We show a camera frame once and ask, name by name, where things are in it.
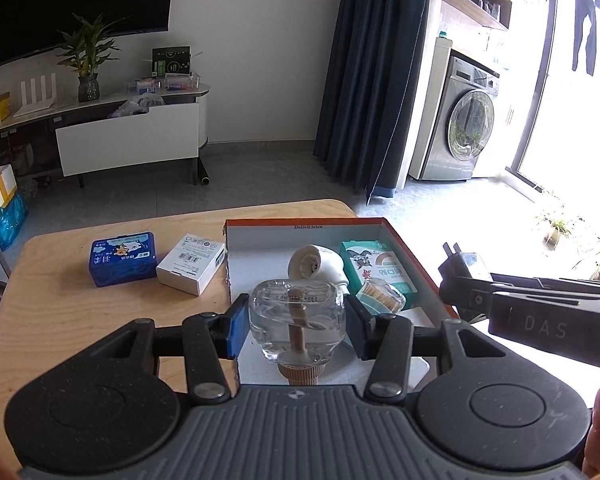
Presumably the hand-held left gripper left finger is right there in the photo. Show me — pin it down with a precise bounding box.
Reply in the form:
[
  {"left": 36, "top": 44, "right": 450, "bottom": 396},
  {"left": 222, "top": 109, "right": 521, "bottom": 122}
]
[{"left": 87, "top": 294, "right": 251, "bottom": 405}]

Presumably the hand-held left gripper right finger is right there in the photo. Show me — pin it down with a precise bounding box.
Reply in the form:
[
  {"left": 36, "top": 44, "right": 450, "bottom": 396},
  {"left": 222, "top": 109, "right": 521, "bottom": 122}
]
[{"left": 346, "top": 294, "right": 513, "bottom": 405}]

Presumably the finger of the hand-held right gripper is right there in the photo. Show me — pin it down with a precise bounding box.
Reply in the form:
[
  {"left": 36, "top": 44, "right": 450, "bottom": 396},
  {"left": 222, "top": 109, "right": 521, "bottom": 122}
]
[
  {"left": 439, "top": 272, "right": 496, "bottom": 320},
  {"left": 490, "top": 272, "right": 600, "bottom": 297}
]

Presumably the small white charger plug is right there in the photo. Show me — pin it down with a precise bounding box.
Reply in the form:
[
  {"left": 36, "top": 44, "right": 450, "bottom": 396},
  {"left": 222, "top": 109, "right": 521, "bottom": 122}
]
[{"left": 440, "top": 241, "right": 491, "bottom": 281}]

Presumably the clear liquid bottle with wick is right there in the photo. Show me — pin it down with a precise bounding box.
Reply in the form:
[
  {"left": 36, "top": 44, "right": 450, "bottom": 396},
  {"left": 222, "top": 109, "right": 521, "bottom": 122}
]
[{"left": 248, "top": 278, "right": 346, "bottom": 387}]

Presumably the light blue toothpick holder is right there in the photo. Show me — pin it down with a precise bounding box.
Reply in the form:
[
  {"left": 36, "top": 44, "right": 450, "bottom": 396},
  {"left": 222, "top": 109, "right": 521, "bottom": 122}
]
[{"left": 356, "top": 280, "right": 407, "bottom": 316}]

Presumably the orange-edged white cardboard box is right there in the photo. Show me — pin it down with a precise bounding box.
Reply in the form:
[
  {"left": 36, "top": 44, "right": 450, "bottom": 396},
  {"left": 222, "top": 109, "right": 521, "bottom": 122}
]
[{"left": 223, "top": 216, "right": 460, "bottom": 388}]

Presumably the green bandage box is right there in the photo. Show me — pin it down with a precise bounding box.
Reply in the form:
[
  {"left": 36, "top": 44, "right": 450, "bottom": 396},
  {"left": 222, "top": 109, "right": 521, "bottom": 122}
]
[{"left": 340, "top": 239, "right": 418, "bottom": 306}]

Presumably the small white product box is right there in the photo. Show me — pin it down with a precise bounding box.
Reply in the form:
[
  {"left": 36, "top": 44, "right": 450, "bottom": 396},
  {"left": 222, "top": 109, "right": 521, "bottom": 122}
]
[{"left": 156, "top": 232, "right": 227, "bottom": 297}]

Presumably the white plug-in repellent heater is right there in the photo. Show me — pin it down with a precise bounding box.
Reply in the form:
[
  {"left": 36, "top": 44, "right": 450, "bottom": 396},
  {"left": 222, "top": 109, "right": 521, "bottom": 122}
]
[{"left": 287, "top": 243, "right": 348, "bottom": 301}]

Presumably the blue tin box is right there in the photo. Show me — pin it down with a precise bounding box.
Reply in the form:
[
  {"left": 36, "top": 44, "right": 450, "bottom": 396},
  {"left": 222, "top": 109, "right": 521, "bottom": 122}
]
[{"left": 88, "top": 231, "right": 158, "bottom": 288}]

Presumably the black rolled tube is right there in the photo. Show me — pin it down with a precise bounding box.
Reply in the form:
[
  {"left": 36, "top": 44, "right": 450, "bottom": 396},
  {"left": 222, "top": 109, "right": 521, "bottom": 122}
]
[{"left": 192, "top": 157, "right": 212, "bottom": 186}]

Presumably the silver washing machine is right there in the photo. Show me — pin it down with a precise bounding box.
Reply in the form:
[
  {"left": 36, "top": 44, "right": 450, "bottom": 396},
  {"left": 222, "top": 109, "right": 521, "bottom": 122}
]
[{"left": 407, "top": 35, "right": 503, "bottom": 182}]

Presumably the white television cabinet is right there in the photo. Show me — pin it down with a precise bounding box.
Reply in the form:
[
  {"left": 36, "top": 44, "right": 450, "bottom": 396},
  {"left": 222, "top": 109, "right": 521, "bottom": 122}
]
[{"left": 0, "top": 82, "right": 212, "bottom": 188}]

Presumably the dark blue curtain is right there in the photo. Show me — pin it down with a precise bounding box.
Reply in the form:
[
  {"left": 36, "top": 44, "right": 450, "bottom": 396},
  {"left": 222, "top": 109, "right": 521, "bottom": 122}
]
[{"left": 312, "top": 0, "right": 448, "bottom": 206}]

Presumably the grey plastic bag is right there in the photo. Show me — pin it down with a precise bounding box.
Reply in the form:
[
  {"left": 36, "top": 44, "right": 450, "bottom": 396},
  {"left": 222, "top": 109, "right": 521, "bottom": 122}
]
[{"left": 107, "top": 94, "right": 166, "bottom": 118}]

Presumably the clear organizer with coloured pens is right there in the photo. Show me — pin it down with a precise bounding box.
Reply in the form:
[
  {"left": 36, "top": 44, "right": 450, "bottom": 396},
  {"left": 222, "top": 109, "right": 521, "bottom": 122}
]
[{"left": 125, "top": 72, "right": 201, "bottom": 95}]

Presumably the blue plastic bag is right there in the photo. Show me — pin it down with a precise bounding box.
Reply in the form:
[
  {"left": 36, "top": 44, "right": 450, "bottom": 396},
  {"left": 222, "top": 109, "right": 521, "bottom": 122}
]
[{"left": 0, "top": 192, "right": 30, "bottom": 256}]

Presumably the black and green box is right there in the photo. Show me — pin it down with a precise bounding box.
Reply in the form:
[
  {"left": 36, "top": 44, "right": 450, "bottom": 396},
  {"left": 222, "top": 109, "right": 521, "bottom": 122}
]
[{"left": 151, "top": 46, "right": 192, "bottom": 77}]

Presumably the dark glass vase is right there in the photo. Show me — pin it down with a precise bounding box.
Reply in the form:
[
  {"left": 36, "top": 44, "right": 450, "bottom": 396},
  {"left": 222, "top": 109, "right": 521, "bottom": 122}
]
[{"left": 77, "top": 74, "right": 101, "bottom": 103}]

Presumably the white router with antennas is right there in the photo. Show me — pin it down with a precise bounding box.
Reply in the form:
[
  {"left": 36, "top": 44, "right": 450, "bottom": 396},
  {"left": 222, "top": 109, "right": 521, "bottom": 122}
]
[{"left": 12, "top": 72, "right": 58, "bottom": 118}]

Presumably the green bamboo plant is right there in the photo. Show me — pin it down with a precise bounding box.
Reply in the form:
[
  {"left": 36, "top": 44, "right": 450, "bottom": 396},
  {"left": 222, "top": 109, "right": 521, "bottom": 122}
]
[{"left": 55, "top": 12, "right": 123, "bottom": 78}]

